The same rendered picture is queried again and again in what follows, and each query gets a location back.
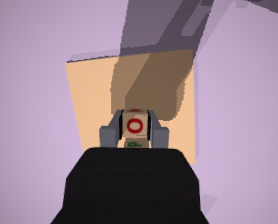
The peach flat mat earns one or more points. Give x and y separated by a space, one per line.
161 81

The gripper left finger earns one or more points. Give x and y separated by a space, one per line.
110 135

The tan letter block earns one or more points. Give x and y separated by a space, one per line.
134 122
134 144

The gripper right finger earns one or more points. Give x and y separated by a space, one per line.
157 135

